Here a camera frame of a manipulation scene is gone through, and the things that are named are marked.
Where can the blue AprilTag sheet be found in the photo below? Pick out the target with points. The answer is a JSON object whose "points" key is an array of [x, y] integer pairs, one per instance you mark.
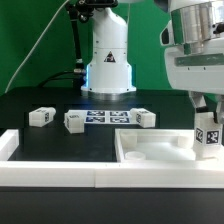
{"points": [[104, 116]]}

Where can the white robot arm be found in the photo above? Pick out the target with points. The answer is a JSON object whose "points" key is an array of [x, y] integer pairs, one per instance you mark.
{"points": [[194, 51]]}

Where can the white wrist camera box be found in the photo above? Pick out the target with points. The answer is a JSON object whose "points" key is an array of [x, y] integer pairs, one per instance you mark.
{"points": [[166, 36]]}

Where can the white square tabletop part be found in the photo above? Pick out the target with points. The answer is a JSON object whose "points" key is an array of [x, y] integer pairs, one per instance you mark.
{"points": [[146, 145]]}

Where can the white U-shaped fence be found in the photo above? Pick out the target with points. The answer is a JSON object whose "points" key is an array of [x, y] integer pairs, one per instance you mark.
{"points": [[155, 174]]}

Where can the black camera stand pole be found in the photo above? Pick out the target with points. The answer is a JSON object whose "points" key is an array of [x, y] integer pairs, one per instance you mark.
{"points": [[81, 11]]}

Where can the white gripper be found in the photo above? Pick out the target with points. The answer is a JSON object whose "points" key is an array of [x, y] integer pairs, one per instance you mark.
{"points": [[198, 73]]}

